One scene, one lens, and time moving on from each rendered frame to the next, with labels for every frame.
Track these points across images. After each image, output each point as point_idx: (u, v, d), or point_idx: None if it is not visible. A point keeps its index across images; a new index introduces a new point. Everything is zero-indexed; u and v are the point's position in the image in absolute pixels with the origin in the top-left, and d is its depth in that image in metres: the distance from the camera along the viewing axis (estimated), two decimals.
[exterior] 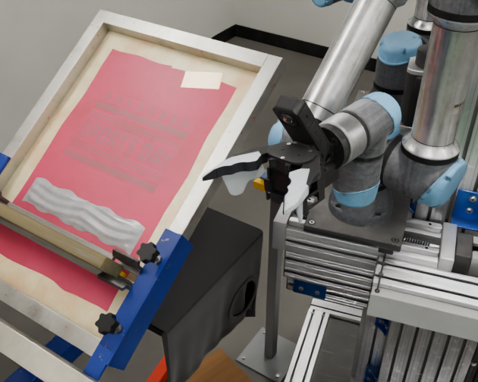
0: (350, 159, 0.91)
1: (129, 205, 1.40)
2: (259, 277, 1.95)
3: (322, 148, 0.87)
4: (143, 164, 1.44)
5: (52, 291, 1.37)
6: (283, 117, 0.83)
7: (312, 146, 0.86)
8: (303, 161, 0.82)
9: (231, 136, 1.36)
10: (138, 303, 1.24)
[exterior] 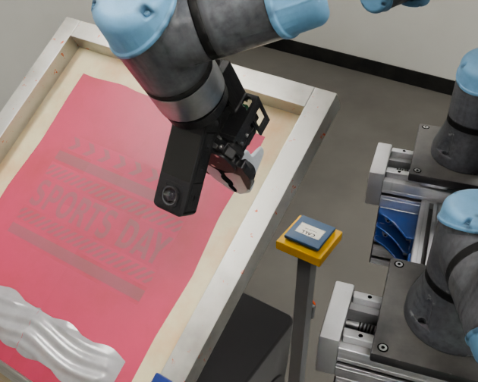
0: (224, 85, 0.61)
1: (101, 320, 0.91)
2: (284, 374, 1.46)
3: (212, 137, 0.65)
4: (123, 254, 0.95)
5: None
6: None
7: (211, 151, 0.66)
8: (234, 172, 0.69)
9: (259, 219, 0.87)
10: None
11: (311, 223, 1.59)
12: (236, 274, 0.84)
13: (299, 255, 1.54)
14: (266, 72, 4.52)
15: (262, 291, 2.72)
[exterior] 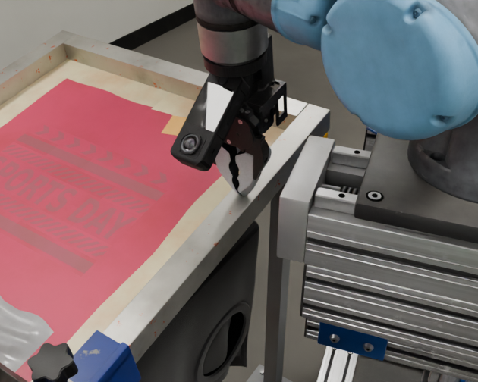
0: (268, 44, 0.66)
1: (33, 288, 0.76)
2: (251, 305, 1.13)
3: (242, 98, 0.68)
4: (75, 228, 0.83)
5: None
6: None
7: (237, 114, 0.68)
8: (251, 145, 0.71)
9: (240, 199, 0.80)
10: None
11: None
12: (208, 245, 0.75)
13: None
14: None
15: None
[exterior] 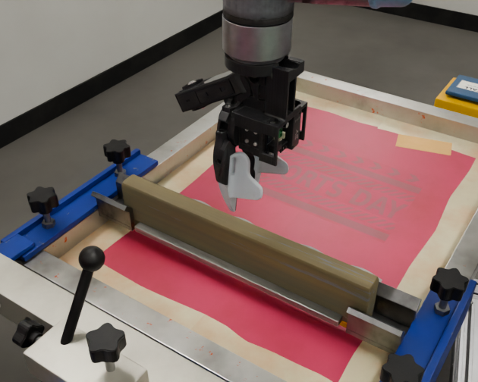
0: (253, 61, 0.63)
1: (347, 248, 0.94)
2: None
3: (230, 90, 0.69)
4: (360, 209, 1.02)
5: (226, 340, 0.80)
6: None
7: (224, 101, 0.70)
8: (218, 137, 0.72)
9: None
10: (422, 366, 0.71)
11: (473, 81, 1.38)
12: None
13: (465, 112, 1.33)
14: (316, 20, 4.31)
15: None
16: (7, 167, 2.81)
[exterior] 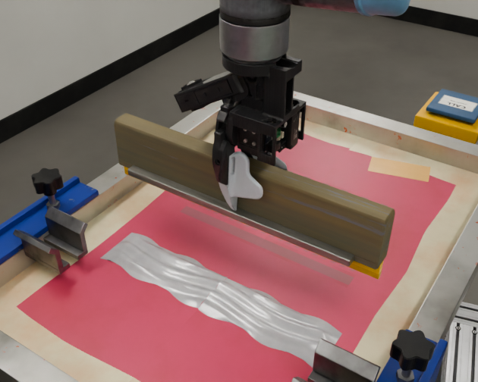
0: (250, 61, 0.63)
1: (305, 295, 0.83)
2: None
3: (228, 90, 0.69)
4: None
5: None
6: None
7: (223, 101, 0.70)
8: (217, 137, 0.72)
9: None
10: None
11: (457, 96, 1.26)
12: (470, 264, 0.83)
13: (447, 131, 1.21)
14: (306, 22, 4.20)
15: None
16: None
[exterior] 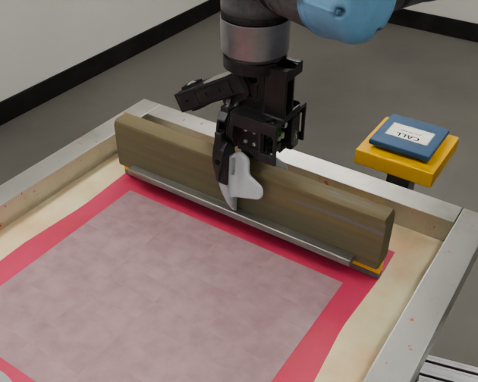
0: (251, 61, 0.63)
1: None
2: None
3: (228, 90, 0.69)
4: None
5: None
6: None
7: (224, 101, 0.70)
8: (217, 137, 0.72)
9: (417, 330, 0.62)
10: None
11: (410, 124, 1.00)
12: None
13: (395, 170, 0.94)
14: None
15: None
16: None
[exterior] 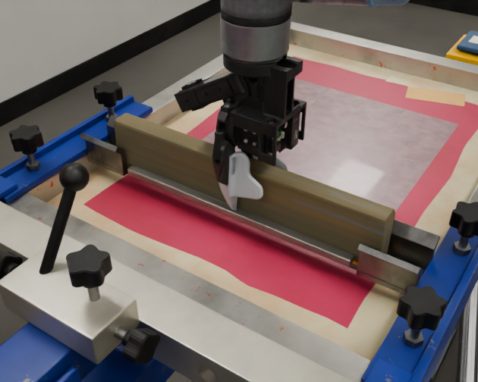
0: (251, 61, 0.63)
1: (356, 195, 0.87)
2: None
3: (229, 90, 0.69)
4: None
5: (225, 285, 0.73)
6: None
7: (224, 101, 0.70)
8: (217, 137, 0.72)
9: None
10: None
11: None
12: None
13: None
14: (317, 4, 4.24)
15: None
16: (1, 148, 2.74)
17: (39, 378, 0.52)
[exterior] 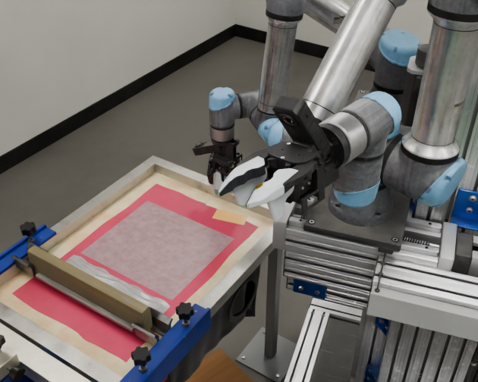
0: (350, 159, 0.91)
1: (157, 287, 1.64)
2: (258, 277, 1.95)
3: (322, 148, 0.87)
4: None
5: (74, 339, 1.50)
6: (283, 117, 0.83)
7: (312, 146, 0.86)
8: (303, 161, 0.82)
9: (255, 253, 1.70)
10: (164, 353, 1.41)
11: None
12: (240, 272, 1.64)
13: None
14: (258, 64, 5.01)
15: None
16: None
17: None
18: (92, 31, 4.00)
